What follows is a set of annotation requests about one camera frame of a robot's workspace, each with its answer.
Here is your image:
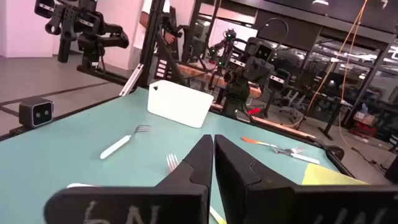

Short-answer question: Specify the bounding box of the teal table mat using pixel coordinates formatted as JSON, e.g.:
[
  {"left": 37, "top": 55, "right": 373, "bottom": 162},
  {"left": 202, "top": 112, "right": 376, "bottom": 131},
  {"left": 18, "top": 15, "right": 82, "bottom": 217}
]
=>
[{"left": 0, "top": 86, "right": 346, "bottom": 224}]

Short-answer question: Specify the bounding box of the red-orange handled fork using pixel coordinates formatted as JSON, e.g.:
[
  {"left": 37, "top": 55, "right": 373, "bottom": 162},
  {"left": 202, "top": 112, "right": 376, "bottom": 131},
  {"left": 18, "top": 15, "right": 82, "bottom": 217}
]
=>
[{"left": 241, "top": 136, "right": 305, "bottom": 154}]

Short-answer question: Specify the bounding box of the silver aluminium bar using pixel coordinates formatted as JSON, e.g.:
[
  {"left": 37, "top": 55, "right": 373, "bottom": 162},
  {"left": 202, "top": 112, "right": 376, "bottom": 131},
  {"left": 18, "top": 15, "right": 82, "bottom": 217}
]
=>
[{"left": 119, "top": 63, "right": 144, "bottom": 96}]

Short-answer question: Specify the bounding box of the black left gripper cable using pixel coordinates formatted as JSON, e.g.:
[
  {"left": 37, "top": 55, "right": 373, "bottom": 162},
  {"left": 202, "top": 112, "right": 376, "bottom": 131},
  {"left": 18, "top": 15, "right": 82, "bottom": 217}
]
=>
[{"left": 255, "top": 17, "right": 290, "bottom": 47}]

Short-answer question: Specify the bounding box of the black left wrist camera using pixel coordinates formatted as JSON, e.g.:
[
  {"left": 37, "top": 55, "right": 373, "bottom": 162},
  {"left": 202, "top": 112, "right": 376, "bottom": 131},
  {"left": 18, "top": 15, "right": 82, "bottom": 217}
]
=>
[{"left": 254, "top": 43, "right": 275, "bottom": 62}]

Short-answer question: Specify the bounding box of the black table-level camera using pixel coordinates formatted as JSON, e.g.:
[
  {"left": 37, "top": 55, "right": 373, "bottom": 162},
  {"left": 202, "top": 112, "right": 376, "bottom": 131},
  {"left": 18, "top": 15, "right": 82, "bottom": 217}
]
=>
[{"left": 18, "top": 96, "right": 54, "bottom": 129}]

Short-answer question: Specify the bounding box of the person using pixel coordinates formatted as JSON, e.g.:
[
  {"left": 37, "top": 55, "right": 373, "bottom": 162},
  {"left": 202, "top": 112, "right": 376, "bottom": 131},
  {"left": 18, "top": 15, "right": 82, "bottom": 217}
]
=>
[{"left": 129, "top": 0, "right": 178, "bottom": 71}]

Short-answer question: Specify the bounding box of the grey office chair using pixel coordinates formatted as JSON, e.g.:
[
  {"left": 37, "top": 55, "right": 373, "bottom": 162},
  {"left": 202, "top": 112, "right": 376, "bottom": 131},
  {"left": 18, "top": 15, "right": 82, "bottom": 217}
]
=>
[{"left": 278, "top": 90, "right": 307, "bottom": 124}]

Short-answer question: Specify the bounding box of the wooden background table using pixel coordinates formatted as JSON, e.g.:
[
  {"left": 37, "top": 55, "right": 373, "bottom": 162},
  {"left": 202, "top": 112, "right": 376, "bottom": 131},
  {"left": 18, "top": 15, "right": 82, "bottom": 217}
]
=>
[{"left": 176, "top": 63, "right": 262, "bottom": 99}]

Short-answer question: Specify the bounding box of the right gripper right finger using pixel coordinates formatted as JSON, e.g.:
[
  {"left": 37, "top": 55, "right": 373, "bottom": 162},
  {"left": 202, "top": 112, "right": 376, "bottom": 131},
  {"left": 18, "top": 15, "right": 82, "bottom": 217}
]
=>
[{"left": 214, "top": 134, "right": 398, "bottom": 224}]

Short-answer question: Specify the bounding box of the yellow translucent plastic bin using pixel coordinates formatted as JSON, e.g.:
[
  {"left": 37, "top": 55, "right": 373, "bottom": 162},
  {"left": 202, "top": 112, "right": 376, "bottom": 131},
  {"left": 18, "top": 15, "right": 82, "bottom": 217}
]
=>
[{"left": 301, "top": 163, "right": 369, "bottom": 187}]

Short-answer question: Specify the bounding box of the white plastic bin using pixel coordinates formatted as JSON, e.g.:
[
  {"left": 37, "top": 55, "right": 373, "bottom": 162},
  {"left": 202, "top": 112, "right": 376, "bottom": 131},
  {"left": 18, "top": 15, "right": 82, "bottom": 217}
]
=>
[{"left": 147, "top": 80, "right": 215, "bottom": 129}]

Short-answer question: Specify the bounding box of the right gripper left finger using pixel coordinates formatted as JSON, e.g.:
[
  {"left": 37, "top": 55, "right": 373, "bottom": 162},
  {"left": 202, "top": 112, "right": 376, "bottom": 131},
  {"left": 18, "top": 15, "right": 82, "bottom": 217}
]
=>
[{"left": 43, "top": 134, "right": 214, "bottom": 224}]

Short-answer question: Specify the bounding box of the white handled fork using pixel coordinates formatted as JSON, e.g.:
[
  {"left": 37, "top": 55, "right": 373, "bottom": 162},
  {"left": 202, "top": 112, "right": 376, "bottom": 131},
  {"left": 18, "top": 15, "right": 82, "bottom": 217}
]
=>
[
  {"left": 99, "top": 124, "right": 153, "bottom": 161},
  {"left": 165, "top": 153, "right": 228, "bottom": 224},
  {"left": 66, "top": 182, "right": 94, "bottom": 189},
  {"left": 273, "top": 148, "right": 321, "bottom": 165}
]

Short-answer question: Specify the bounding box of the yellow hanging cable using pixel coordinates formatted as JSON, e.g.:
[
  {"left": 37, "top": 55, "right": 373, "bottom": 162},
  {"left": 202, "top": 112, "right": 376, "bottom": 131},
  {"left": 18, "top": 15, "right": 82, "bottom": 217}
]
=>
[{"left": 292, "top": 0, "right": 369, "bottom": 128}]

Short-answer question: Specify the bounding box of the cardboard box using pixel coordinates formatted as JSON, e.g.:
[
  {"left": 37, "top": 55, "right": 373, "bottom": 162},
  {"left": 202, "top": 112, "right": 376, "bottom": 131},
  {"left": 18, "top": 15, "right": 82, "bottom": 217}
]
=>
[{"left": 353, "top": 110, "right": 377, "bottom": 138}]

